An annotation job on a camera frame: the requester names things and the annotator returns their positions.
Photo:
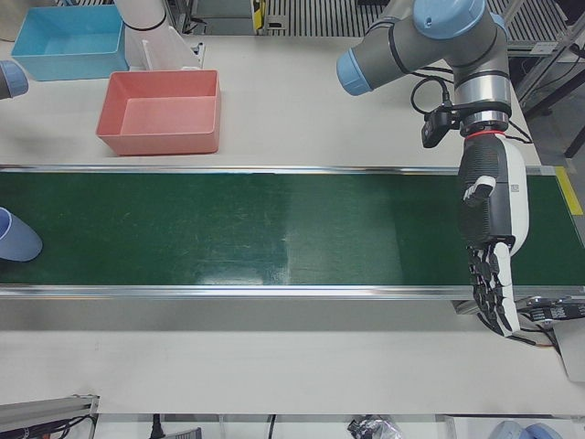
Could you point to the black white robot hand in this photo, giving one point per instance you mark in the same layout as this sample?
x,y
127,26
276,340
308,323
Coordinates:
x,y
489,219

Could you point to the light blue plastic cup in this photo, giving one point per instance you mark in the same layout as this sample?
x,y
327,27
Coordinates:
x,y
20,244

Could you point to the pink plastic box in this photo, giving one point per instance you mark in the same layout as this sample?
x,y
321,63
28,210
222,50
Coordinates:
x,y
160,119

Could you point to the light blue plastic box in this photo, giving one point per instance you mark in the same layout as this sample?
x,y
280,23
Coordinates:
x,y
68,46

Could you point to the yellow tape strip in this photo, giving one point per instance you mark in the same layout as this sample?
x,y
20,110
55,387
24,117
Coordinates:
x,y
567,187

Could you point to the green conveyor belt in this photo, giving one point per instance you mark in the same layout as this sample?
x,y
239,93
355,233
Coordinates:
x,y
228,291
297,219

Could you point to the black crumpled bag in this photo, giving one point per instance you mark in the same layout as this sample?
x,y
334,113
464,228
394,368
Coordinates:
x,y
372,429

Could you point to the yellow warning sign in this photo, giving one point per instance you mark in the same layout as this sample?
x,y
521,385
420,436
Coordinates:
x,y
259,13

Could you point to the white column stand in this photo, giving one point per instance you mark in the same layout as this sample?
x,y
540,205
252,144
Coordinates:
x,y
155,41

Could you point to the aluminium profile bar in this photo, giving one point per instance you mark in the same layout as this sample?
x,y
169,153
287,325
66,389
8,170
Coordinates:
x,y
45,411

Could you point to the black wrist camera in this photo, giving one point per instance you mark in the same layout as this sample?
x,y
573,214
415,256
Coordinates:
x,y
436,128

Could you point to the black clamp bracket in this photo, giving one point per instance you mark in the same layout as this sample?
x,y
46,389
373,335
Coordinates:
x,y
553,308

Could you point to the aluminium frame rack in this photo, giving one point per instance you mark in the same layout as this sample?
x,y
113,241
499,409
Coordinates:
x,y
553,46

